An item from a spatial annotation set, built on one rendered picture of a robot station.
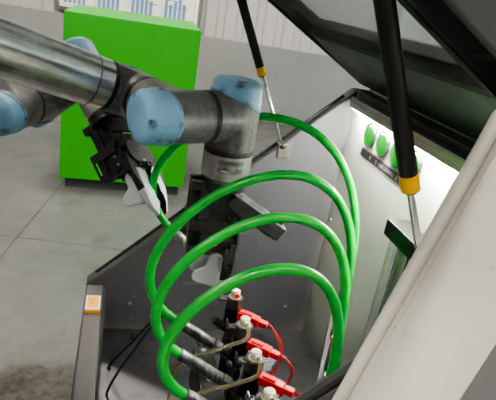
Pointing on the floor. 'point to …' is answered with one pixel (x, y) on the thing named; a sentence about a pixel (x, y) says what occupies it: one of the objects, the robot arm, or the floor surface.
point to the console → (448, 286)
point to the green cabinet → (140, 36)
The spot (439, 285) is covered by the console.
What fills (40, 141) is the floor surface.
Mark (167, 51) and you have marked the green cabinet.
